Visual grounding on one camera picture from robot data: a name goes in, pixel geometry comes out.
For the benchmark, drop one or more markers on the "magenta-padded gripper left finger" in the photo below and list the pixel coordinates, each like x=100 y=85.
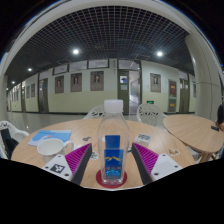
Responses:
x=60 y=166

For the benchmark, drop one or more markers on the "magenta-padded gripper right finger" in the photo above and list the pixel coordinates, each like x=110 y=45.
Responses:
x=163 y=166

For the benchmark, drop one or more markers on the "white mug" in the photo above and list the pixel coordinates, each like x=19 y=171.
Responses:
x=50 y=147

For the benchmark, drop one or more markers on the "light blue paper folder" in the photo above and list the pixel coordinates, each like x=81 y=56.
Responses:
x=50 y=134

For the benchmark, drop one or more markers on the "small printed card box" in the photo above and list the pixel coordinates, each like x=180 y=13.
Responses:
x=142 y=138

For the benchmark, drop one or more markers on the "small table sticker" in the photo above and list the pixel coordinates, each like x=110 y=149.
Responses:
x=94 y=155

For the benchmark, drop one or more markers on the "flat round red coaster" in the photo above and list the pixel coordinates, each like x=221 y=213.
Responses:
x=99 y=181

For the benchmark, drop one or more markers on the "round wooden side table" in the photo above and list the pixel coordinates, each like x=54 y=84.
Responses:
x=193 y=131

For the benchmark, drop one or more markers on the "white plastic lattice chair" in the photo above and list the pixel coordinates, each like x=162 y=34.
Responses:
x=149 y=113
x=16 y=133
x=95 y=112

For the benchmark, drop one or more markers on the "black bag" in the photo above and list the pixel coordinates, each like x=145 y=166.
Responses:
x=7 y=143

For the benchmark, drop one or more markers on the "black phone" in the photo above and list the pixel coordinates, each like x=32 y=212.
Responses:
x=215 y=128

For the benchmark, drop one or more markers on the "green exit sign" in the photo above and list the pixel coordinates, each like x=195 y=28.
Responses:
x=150 y=102

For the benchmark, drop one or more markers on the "dark green door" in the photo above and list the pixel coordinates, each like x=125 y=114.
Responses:
x=184 y=96
x=123 y=96
x=43 y=96

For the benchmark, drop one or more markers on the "person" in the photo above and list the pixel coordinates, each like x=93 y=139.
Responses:
x=220 y=116

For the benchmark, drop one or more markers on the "group of round ceiling lights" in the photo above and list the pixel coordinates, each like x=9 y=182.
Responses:
x=76 y=51

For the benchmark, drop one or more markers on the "group of framed wall portraits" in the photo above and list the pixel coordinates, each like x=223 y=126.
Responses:
x=96 y=81

